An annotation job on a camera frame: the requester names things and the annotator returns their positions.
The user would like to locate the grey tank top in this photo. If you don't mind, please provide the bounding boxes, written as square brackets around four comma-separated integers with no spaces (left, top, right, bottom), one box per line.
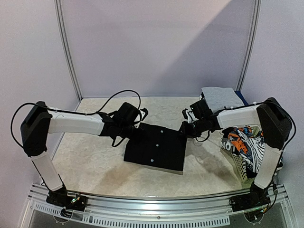
[201,86,244,113]

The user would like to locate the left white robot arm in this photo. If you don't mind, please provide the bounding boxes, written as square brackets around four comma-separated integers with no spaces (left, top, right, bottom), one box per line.
[20,102,148,206]

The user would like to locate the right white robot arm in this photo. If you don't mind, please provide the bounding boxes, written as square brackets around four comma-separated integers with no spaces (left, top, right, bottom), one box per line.
[180,97,296,189]

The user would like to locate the white perforated laundry basket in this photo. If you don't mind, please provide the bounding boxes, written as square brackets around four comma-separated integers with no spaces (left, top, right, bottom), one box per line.
[222,124,262,187]

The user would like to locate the colourful graphic print garment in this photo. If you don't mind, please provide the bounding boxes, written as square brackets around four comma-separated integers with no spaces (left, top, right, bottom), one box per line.
[221,126,265,178]

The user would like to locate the folded blue garment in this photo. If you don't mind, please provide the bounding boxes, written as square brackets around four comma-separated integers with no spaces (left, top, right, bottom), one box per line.
[234,91,248,106]

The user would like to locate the black white striped garment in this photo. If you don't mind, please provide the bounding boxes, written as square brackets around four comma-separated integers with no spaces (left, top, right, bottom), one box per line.
[237,131,265,173]

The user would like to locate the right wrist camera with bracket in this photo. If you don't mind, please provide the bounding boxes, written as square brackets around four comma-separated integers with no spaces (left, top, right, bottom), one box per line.
[182,108,196,124]

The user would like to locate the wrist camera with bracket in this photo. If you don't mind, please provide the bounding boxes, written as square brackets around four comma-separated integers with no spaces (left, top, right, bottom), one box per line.
[134,108,149,128]
[182,108,196,124]

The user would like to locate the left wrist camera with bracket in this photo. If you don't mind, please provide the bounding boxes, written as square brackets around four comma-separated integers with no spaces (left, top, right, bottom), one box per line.
[134,108,149,128]

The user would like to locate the aluminium front rail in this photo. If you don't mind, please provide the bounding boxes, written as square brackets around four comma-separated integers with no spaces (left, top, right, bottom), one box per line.
[20,184,298,228]

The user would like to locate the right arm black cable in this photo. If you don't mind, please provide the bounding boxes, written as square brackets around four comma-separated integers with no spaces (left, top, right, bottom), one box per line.
[196,102,297,167]

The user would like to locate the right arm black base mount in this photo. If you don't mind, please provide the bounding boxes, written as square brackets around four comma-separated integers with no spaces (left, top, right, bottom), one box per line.
[228,183,278,213]

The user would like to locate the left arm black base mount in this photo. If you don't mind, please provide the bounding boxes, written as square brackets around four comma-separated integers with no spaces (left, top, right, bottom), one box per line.
[46,185,88,211]

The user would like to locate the right aluminium corner post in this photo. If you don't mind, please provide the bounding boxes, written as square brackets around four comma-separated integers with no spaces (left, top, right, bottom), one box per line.
[236,0,261,91]

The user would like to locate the aluminium corner post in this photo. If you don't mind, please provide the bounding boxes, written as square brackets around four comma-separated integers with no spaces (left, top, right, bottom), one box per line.
[236,0,261,91]
[54,0,83,102]

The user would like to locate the left aluminium corner post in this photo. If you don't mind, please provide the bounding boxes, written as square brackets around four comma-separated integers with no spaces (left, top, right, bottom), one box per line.
[54,0,83,102]

